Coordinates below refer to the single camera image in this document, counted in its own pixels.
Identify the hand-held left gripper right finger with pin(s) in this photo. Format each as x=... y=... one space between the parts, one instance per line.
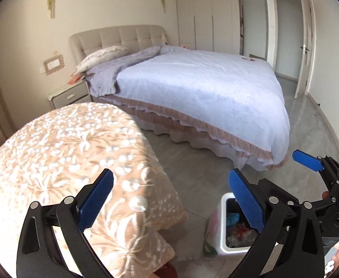
x=247 y=199

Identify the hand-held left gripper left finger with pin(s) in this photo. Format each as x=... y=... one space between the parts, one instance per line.
x=97 y=199

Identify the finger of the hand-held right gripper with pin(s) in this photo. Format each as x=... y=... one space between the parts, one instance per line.
x=308 y=160
x=324 y=203

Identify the white trash bin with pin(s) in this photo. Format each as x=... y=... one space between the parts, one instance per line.
x=223 y=226

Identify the blue crumpled wrapper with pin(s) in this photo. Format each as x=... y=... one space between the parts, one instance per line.
x=232 y=219

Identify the translucent plastic bag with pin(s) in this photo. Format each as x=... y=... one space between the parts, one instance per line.
x=212 y=231

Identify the table with floral lace cloth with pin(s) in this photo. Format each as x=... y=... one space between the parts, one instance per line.
x=56 y=156

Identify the grey nightstand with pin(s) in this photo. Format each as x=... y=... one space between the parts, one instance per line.
x=71 y=95

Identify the white door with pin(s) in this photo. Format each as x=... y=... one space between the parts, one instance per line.
x=304 y=49

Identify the small round patterned item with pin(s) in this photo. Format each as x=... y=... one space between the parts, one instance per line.
x=248 y=59

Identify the red paper item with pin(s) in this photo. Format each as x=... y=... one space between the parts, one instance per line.
x=76 y=79

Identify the light blue quilt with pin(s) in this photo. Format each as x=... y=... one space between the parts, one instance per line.
x=201 y=87

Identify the bed with ruffled skirt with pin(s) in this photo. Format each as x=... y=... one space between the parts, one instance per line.
x=186 y=92

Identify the beige ruffled pillow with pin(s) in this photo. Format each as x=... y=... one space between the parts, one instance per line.
x=100 y=58

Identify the beige wardrobe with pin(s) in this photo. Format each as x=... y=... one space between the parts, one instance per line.
x=207 y=14

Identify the framed wall switch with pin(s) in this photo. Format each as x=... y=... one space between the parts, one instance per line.
x=52 y=63

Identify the gold wall light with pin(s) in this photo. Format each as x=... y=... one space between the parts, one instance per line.
x=163 y=1

